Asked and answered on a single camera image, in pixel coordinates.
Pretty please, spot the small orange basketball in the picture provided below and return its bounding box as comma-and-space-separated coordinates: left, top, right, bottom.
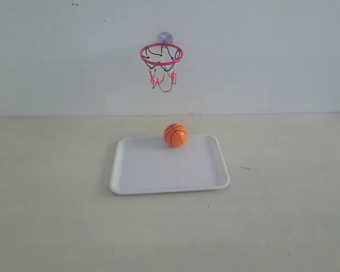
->
164, 123, 188, 147

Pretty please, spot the red mini basketball hoop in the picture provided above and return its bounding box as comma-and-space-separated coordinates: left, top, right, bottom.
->
139, 42, 184, 93

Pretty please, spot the white rectangular tray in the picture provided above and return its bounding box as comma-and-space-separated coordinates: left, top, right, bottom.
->
109, 134, 231, 195

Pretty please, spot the clear suction cup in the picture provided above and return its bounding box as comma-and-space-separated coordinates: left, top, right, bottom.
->
157, 32, 173, 44

